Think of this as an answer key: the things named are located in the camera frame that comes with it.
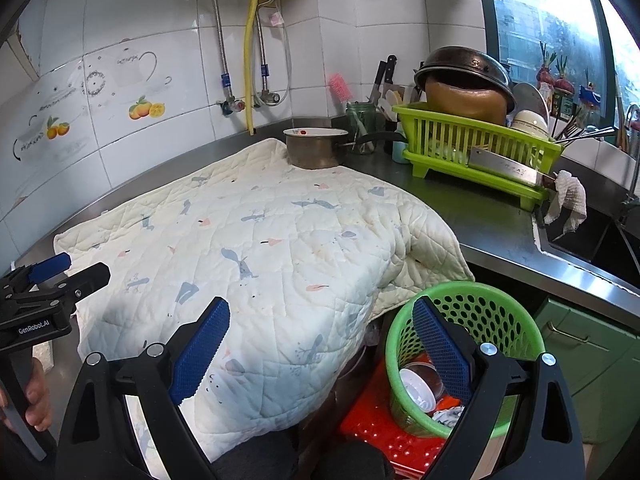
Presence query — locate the green plastic dish rack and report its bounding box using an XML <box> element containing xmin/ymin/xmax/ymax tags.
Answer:
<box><xmin>393</xmin><ymin>103</ymin><xmax>562</xmax><ymax>211</ymax></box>

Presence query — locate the white dish cloth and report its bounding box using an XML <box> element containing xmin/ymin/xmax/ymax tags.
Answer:
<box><xmin>544</xmin><ymin>170</ymin><xmax>588</xmax><ymax>234</ymax></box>

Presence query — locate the grey white paper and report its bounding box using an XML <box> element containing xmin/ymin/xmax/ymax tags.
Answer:
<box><xmin>431</xmin><ymin>405</ymin><xmax>464</xmax><ymax>429</ymax></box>

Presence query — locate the orange chocolate cake wrapper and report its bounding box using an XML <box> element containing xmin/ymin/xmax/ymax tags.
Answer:
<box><xmin>436</xmin><ymin>394</ymin><xmax>461</xmax><ymax>411</ymax></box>

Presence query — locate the pink brush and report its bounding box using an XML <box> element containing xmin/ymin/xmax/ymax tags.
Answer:
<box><xmin>328</xmin><ymin>74</ymin><xmax>352</xmax><ymax>105</ymax></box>

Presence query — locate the left braided water hose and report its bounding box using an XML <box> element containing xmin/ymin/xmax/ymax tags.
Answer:
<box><xmin>195</xmin><ymin>0</ymin><xmax>246</xmax><ymax>116</ymax></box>

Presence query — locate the green plastic waste basket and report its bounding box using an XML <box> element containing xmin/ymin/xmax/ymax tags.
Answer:
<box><xmin>385</xmin><ymin>281</ymin><xmax>546</xmax><ymax>439</ymax></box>

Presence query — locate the metal saucepan with black handle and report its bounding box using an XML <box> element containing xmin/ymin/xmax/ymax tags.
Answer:
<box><xmin>283</xmin><ymin>127</ymin><xmax>408</xmax><ymax>170</ymax></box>

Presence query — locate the person's left hand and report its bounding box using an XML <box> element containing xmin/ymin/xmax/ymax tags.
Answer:
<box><xmin>25</xmin><ymin>358</ymin><xmax>52</xmax><ymax>432</ymax></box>

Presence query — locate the green cabinet door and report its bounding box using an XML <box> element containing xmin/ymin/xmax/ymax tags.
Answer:
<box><xmin>535</xmin><ymin>300</ymin><xmax>639</xmax><ymax>444</ymax></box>

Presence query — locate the red plastic crate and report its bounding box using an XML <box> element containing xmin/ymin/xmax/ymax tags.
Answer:
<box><xmin>340</xmin><ymin>362</ymin><xmax>446</xmax><ymax>479</ymax></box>

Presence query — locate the steel cleaver blade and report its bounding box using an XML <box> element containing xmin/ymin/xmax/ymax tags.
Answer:
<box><xmin>469</xmin><ymin>146</ymin><xmax>555</xmax><ymax>188</ymax></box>

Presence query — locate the brown clay pot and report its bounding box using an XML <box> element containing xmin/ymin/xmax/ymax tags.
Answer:
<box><xmin>425</xmin><ymin>77</ymin><xmax>508</xmax><ymax>126</ymax></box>

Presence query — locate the black wok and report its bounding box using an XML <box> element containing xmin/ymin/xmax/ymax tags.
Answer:
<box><xmin>413</xmin><ymin>46</ymin><xmax>515</xmax><ymax>113</ymax></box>

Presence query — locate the green glass jar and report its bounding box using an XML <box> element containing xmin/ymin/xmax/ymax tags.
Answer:
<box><xmin>346</xmin><ymin>102</ymin><xmax>385</xmax><ymax>140</ymax></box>

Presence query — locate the braided water hose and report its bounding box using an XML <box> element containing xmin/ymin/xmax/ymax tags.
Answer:
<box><xmin>195</xmin><ymin>0</ymin><xmax>246</xmax><ymax>116</ymax></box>
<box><xmin>252</xmin><ymin>0</ymin><xmax>282</xmax><ymax>109</ymax></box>

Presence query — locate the white plastic dome lid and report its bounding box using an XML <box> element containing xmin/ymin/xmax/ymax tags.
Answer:
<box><xmin>399</xmin><ymin>368</ymin><xmax>437</xmax><ymax>414</ymax></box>

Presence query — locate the right braided water hose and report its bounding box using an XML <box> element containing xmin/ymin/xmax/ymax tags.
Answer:
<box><xmin>252</xmin><ymin>0</ymin><xmax>282</xmax><ymax>109</ymax></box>

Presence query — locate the yellow gas hose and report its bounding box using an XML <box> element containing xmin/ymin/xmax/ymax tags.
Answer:
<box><xmin>242</xmin><ymin>0</ymin><xmax>263</xmax><ymax>137</ymax></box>

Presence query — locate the clear plastic cup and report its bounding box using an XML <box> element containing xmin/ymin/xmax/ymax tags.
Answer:
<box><xmin>405</xmin><ymin>362</ymin><xmax>445</xmax><ymax>401</ymax></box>

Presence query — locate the black handled knife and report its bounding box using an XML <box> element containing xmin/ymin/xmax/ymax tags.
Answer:
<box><xmin>369</xmin><ymin>54</ymin><xmax>397</xmax><ymax>105</ymax></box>

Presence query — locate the white quilted patterned mat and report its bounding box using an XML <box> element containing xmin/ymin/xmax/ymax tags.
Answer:
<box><xmin>53</xmin><ymin>139</ymin><xmax>472</xmax><ymax>460</ymax></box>

